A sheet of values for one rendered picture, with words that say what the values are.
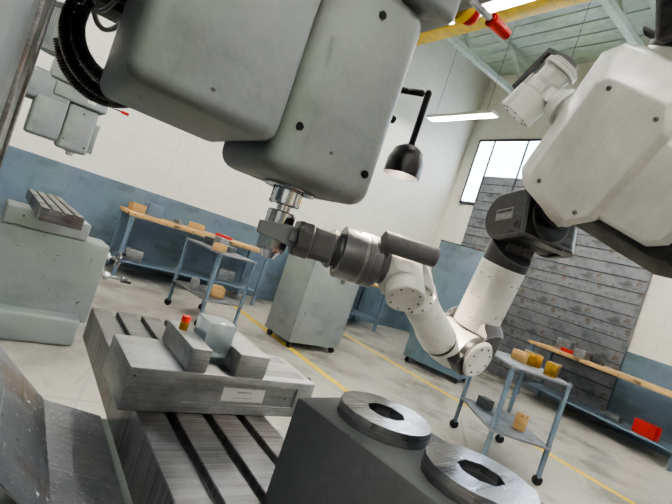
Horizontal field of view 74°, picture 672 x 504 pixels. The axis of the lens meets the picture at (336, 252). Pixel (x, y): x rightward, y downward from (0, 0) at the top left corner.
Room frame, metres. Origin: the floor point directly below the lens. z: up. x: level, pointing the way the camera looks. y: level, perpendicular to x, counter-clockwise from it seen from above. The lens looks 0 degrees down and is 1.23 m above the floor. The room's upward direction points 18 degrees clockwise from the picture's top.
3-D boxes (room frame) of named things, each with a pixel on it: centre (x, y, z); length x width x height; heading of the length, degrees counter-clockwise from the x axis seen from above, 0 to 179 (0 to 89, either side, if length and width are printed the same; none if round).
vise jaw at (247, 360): (0.84, 0.12, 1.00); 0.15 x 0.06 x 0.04; 37
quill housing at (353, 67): (0.73, 0.11, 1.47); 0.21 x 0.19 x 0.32; 36
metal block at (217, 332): (0.81, 0.16, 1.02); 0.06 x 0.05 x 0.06; 37
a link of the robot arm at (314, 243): (0.75, 0.01, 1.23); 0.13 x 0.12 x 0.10; 11
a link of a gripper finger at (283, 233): (0.70, 0.10, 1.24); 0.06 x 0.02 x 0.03; 101
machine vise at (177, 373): (0.83, 0.14, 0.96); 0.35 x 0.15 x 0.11; 127
